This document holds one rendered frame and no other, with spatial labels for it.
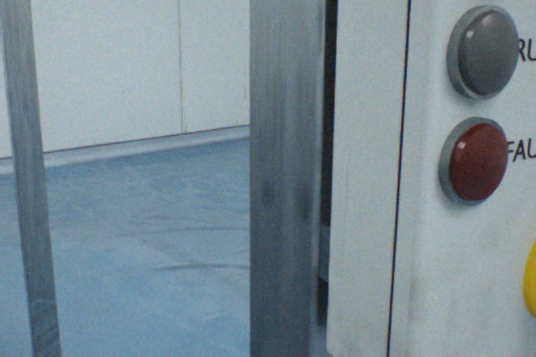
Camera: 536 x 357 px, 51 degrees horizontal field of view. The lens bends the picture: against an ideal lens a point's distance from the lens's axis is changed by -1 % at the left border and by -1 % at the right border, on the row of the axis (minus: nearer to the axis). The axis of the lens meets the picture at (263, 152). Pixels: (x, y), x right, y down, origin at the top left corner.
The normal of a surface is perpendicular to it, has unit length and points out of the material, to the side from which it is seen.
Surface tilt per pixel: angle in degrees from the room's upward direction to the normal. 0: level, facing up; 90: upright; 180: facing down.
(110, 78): 90
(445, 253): 90
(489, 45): 88
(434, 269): 90
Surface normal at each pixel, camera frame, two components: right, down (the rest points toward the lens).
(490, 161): 0.52, 0.14
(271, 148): -0.86, 0.11
